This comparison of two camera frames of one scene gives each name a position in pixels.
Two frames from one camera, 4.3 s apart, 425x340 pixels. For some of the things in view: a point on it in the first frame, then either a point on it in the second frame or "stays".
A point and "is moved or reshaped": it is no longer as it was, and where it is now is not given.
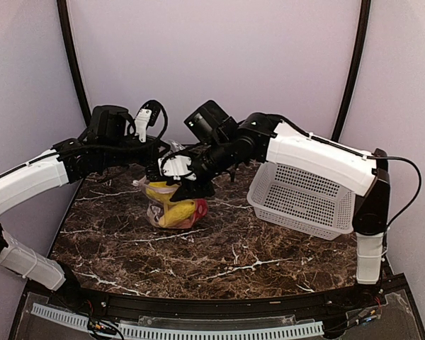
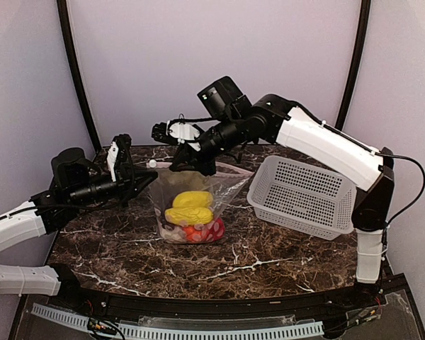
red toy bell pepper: x=201 y=209 to x=217 y=229
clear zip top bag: x=172 y=214 is moved or reshaped
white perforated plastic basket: x=302 y=201 stays
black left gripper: x=152 y=156 to x=127 y=183
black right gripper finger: x=185 y=191 to x=180 y=162
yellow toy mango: x=160 y=191 to x=193 y=199
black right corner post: x=355 y=69 stays
